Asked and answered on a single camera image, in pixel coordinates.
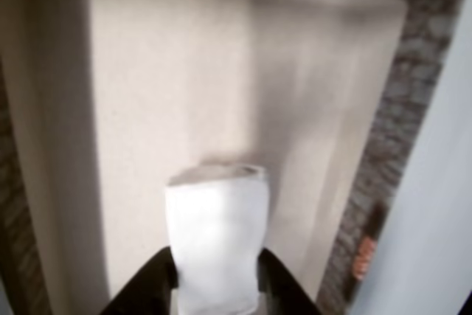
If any patterned cardboard box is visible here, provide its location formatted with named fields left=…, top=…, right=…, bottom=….
left=0, top=0, right=466, bottom=315

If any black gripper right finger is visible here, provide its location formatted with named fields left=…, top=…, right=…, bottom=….
left=257, top=248, right=325, bottom=315

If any white rectangular block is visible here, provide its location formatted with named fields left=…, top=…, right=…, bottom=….
left=163, top=163, right=273, bottom=315

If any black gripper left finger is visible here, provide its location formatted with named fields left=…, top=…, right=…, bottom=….
left=100, top=246, right=181, bottom=315

